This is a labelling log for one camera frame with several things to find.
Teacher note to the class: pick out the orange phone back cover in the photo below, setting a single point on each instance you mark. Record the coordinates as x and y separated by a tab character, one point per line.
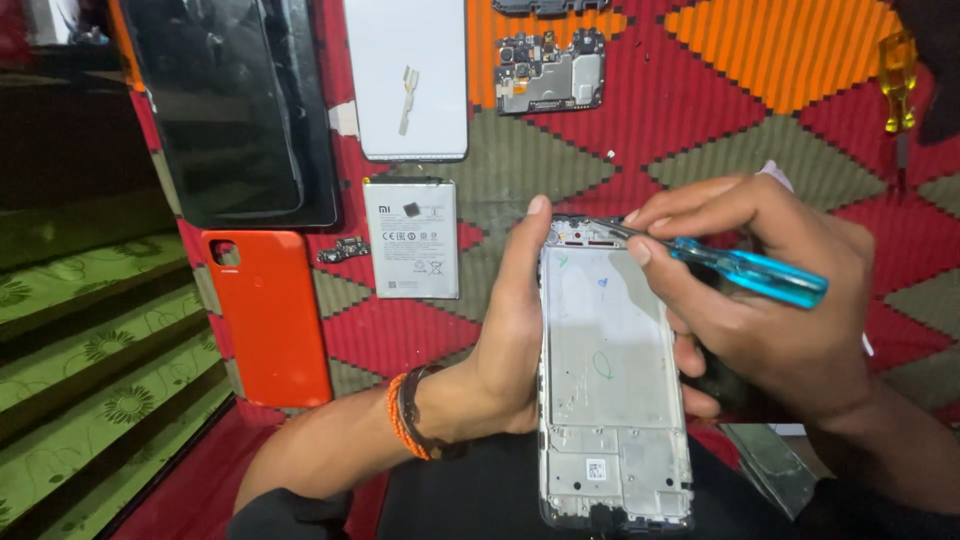
270	322

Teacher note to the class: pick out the white phone battery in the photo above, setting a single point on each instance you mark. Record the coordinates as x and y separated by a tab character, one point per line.
412	255

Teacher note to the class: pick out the person's right hand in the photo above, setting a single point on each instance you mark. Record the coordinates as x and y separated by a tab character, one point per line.
780	300

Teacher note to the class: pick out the white phone display panel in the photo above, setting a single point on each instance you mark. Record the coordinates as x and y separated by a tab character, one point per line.
427	45

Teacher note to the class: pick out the black plastic phone part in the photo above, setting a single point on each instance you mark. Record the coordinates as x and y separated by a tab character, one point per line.
551	6

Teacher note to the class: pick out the grey metal plate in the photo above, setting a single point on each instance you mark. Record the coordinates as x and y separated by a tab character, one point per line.
772	465

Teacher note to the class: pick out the phone motherboard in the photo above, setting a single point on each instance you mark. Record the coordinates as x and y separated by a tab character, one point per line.
551	75

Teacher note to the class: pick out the small charging port board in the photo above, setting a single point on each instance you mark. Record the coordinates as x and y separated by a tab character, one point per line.
343	250

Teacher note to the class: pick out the black phone display panel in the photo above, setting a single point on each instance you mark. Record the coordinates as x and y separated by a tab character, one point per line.
232	112

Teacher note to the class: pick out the silver phone frame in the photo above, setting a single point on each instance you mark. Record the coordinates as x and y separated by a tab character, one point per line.
607	360

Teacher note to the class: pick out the green floral cloth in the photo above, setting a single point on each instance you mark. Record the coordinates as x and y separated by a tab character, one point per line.
112	337

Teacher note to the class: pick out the person's left hand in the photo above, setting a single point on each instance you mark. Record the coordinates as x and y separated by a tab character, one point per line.
510	360

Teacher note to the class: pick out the person's black clothing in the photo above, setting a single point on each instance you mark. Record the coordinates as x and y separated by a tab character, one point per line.
465	495

